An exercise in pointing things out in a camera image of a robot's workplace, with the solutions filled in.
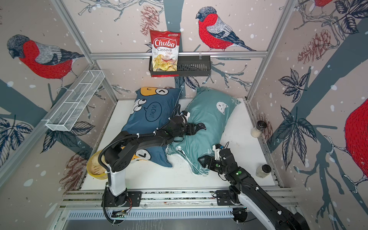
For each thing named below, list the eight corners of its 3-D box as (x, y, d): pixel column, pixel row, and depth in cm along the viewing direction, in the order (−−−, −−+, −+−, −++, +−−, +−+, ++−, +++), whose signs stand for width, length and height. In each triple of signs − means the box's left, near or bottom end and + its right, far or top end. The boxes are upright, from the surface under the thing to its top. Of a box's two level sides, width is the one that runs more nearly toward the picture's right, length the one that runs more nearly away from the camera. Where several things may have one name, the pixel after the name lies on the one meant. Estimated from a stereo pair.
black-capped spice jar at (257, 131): (252, 137, 99) (258, 127, 89) (249, 130, 103) (256, 120, 93) (260, 137, 99) (268, 127, 89) (257, 130, 103) (264, 120, 93)
